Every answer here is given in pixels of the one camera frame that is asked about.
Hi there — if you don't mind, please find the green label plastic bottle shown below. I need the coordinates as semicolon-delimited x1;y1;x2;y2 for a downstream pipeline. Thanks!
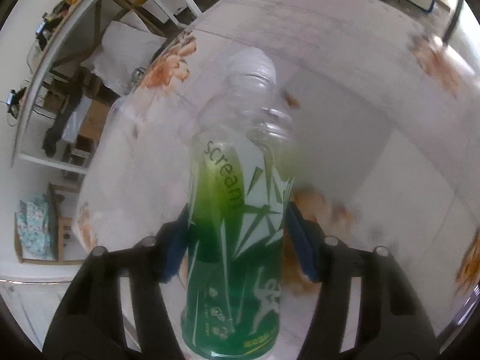
181;47;296;359

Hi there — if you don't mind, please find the wooden chair with cushion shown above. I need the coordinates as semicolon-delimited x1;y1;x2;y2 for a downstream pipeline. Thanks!
14;183;86;265

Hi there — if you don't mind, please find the white long side table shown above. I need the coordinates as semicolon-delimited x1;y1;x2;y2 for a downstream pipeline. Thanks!
10;0;203;169

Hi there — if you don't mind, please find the brown cardboard box under table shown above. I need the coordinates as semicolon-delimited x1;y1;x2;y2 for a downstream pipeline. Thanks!
78;100;110;143

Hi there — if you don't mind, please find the white sack under table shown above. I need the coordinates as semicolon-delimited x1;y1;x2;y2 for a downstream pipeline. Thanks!
84;21;166;96

